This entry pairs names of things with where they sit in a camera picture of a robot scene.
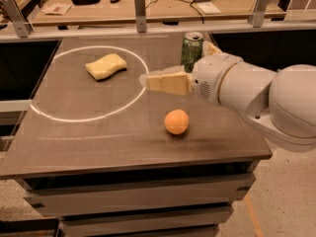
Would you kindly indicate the right metal bracket post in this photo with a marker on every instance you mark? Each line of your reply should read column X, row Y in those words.
column 258, row 14

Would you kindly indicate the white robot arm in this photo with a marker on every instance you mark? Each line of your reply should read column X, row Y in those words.
column 280, row 106

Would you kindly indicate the white paper notepad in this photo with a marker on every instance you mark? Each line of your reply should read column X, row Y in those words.
column 208, row 8

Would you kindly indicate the orange fruit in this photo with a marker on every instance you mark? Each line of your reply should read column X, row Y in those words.
column 176, row 122

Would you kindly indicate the grey drawer cabinet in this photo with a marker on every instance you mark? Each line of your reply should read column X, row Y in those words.
column 167, row 202

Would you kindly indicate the paper sheet on desk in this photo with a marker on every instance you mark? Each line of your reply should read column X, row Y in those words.
column 57, row 9

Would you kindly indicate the left metal bracket post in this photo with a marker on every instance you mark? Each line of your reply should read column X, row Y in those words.
column 12, row 12

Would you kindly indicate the black cloth bundle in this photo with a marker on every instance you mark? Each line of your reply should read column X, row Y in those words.
column 85, row 2

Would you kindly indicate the yellow sponge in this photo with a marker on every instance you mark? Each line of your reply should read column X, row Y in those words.
column 106, row 66

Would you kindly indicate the green soda can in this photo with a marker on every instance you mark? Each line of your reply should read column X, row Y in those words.
column 191, row 50

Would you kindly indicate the middle metal bracket post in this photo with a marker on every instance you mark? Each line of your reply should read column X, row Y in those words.
column 140, row 15

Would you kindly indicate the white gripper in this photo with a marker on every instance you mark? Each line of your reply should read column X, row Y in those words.
column 208, row 76

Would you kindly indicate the metal bracket post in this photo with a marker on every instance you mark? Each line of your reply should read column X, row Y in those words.
column 140, row 15
column 258, row 14
column 12, row 12

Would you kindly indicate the small black device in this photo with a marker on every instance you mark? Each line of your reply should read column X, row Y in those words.
column 114, row 1

